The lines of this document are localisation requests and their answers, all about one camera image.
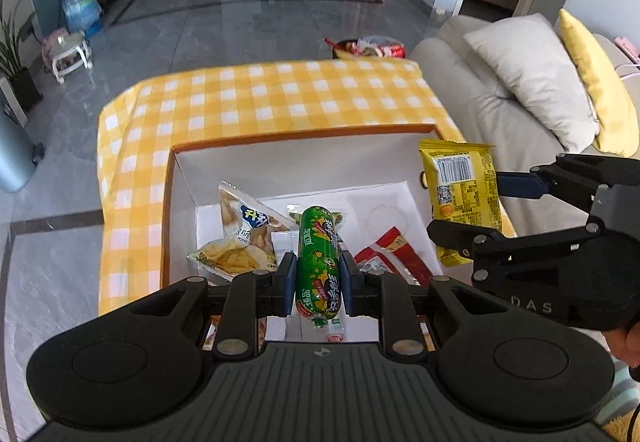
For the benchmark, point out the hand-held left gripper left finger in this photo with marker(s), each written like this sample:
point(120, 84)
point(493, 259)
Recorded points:
point(286, 282)

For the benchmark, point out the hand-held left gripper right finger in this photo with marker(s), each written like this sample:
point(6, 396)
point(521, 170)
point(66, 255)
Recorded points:
point(350, 284)

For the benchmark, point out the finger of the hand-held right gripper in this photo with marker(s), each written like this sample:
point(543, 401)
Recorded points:
point(520, 184)
point(465, 239)

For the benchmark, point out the green sausage stick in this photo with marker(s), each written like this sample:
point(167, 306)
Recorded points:
point(320, 262)

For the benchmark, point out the yellow snack packet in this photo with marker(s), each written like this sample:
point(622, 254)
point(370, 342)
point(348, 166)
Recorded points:
point(460, 192)

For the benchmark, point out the red white snack packet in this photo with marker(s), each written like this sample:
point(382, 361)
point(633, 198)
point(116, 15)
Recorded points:
point(405, 249)

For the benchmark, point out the orange cardboard box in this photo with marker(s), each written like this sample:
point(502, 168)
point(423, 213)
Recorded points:
point(300, 162)

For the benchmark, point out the person's right hand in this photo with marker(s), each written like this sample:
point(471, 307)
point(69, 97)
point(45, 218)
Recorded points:
point(627, 344)

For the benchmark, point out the white barcode snack packet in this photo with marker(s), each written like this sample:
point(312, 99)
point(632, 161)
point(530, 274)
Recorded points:
point(285, 244)

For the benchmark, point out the white blue potato chips packet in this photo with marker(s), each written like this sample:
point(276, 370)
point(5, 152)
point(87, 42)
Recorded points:
point(235, 253)

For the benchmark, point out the beige pillow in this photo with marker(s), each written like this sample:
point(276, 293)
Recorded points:
point(530, 72)

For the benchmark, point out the yellow shaggy rug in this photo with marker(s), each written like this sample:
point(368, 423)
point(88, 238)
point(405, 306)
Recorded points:
point(612, 397)

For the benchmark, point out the yellow pillow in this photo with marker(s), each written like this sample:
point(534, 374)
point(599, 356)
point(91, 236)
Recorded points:
point(600, 87)

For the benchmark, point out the beige sofa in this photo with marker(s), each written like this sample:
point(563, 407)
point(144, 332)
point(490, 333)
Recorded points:
point(442, 52)

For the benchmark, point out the yellow checked tablecloth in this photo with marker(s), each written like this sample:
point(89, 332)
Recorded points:
point(250, 102)

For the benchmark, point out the black bin with wrappers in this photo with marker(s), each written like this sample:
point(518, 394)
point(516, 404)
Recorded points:
point(370, 49)

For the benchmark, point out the grey metal trash can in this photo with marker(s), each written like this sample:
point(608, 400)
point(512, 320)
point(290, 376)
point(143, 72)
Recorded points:
point(15, 152)

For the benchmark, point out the small white stool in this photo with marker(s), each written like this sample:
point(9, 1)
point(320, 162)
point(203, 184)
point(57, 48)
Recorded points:
point(65, 48)

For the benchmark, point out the potted plant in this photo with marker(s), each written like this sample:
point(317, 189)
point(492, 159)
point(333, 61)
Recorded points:
point(25, 89)

